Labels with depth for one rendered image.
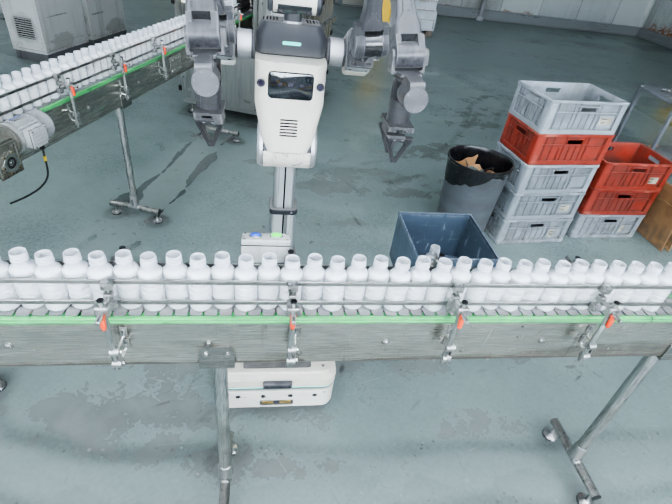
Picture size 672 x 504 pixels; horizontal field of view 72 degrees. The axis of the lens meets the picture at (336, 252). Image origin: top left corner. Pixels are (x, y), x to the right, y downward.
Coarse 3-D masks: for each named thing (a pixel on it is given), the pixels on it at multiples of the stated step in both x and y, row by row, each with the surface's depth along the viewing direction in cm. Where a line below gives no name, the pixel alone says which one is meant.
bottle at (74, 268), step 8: (72, 248) 112; (64, 256) 110; (72, 256) 110; (80, 256) 112; (64, 264) 112; (72, 264) 111; (80, 264) 112; (88, 264) 115; (64, 272) 111; (72, 272) 111; (80, 272) 112; (72, 288) 114; (80, 288) 114; (88, 288) 116; (72, 296) 116; (80, 296) 116; (88, 296) 117; (72, 304) 118; (80, 304) 117; (88, 304) 118
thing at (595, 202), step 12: (588, 192) 350; (600, 192) 348; (612, 192) 350; (624, 192) 350; (636, 192) 352; (648, 192) 354; (588, 204) 352; (600, 204) 355; (612, 204) 357; (624, 204) 359; (636, 204) 361; (648, 204) 363
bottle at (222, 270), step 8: (216, 256) 117; (224, 256) 119; (216, 264) 116; (224, 264) 116; (216, 272) 117; (224, 272) 117; (232, 272) 118; (216, 280) 118; (224, 280) 118; (232, 280) 120; (216, 288) 119; (224, 288) 119; (232, 288) 121; (216, 296) 121; (224, 296) 121; (232, 296) 123
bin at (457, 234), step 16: (400, 224) 184; (416, 224) 191; (432, 224) 192; (448, 224) 193; (464, 224) 194; (400, 240) 183; (416, 240) 196; (432, 240) 197; (448, 240) 198; (464, 240) 196; (480, 240) 181; (400, 256) 183; (416, 256) 163; (448, 256) 203; (480, 256) 181; (496, 256) 169
